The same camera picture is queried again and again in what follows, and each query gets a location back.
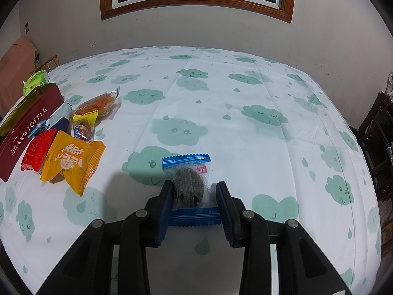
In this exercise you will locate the light blue and navy packet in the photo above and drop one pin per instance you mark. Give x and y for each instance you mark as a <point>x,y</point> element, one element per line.
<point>60,118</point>

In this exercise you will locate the dark wooden chair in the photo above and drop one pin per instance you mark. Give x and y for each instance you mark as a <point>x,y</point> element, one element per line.
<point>377,147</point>

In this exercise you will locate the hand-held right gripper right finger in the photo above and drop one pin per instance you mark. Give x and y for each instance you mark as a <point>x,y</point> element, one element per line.
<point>225,213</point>

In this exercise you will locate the blue-edged dark snack packet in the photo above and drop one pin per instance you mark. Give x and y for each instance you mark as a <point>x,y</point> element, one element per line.
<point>40,128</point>
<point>188,181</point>

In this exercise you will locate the red tin box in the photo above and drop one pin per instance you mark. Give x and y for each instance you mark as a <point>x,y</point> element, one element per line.
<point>24,135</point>

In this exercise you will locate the red snack packet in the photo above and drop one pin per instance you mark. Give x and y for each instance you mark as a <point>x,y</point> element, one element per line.
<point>35,152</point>

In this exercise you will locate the clear packet of orange snack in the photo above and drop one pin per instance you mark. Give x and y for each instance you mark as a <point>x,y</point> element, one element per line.
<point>96,104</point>

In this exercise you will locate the stack of newspapers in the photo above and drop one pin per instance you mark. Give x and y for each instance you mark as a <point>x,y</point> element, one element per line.
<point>391,81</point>

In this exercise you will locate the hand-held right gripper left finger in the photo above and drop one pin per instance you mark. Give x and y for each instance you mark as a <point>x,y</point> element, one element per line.
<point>164,213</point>

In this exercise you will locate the yellow-topped brown snack packet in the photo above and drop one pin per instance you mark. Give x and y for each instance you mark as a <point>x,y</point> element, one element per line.
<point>84,126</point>

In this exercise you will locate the green tissue pack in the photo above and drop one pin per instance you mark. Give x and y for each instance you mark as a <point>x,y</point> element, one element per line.
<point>35,83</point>

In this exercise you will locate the cloud-printed tablecloth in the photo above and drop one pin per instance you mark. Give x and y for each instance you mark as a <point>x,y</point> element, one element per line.
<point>245,147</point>

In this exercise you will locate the pink cloth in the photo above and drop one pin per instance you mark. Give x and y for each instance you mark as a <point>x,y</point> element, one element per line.
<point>15,67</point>

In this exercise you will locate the yellow snack packet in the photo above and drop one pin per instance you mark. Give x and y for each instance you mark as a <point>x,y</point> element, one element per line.
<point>72,159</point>

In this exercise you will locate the bamboo chair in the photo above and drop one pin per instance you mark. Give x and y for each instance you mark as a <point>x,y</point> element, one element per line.
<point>46,64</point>

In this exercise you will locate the black wall switch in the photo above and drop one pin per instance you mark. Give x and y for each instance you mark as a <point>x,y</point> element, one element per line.
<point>27,27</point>

